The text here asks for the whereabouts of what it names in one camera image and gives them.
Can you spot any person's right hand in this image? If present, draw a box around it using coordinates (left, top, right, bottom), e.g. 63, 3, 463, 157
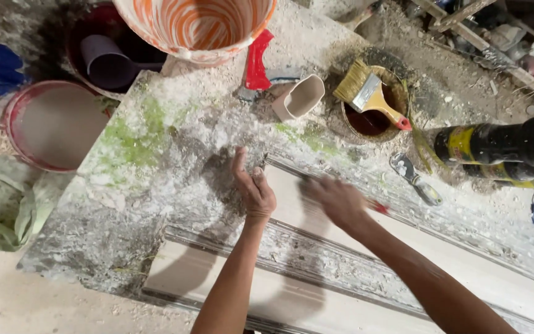
299, 175, 373, 233

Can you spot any person's left hand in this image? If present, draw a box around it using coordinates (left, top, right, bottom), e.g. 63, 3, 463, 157
231, 147, 277, 223

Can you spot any red-tipped paint brush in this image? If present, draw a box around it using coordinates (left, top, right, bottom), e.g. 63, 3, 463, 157
298, 178, 390, 216

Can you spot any tin of dark varnish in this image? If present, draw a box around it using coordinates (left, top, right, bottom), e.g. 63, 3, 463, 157
340, 65, 410, 143

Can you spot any beige plastic cup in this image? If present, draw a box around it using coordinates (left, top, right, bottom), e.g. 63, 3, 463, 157
272, 74, 326, 122

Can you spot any metal putty knife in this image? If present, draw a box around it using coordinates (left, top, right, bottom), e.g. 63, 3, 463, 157
389, 152, 444, 207

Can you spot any white painted wooden moulding board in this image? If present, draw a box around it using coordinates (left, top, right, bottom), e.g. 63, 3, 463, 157
141, 158, 534, 334

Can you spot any red plastic scraper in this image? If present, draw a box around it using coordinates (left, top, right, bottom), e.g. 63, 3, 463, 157
245, 29, 275, 91

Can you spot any black and yellow canister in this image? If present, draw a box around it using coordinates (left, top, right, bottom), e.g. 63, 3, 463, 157
434, 113, 534, 189

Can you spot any orange and white striped bucket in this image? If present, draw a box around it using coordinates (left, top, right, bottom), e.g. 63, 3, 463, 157
112, 0, 278, 66

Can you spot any heap of wooden scrap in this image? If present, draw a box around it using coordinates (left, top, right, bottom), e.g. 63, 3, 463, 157
404, 0, 534, 114

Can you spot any purple plastic scoop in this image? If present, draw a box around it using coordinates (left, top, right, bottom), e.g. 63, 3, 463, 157
80, 34, 165, 91

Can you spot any dark red bucket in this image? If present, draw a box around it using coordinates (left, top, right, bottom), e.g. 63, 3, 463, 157
65, 2, 169, 101

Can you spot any red bucket of grey paint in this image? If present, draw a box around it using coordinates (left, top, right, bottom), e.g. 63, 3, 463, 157
2, 80, 112, 173

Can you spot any pale green cloth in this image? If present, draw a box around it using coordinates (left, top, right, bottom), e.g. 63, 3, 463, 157
0, 155, 74, 252

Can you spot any yellow-handled wide paint brush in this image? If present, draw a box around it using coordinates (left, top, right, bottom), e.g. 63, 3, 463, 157
333, 58, 413, 132

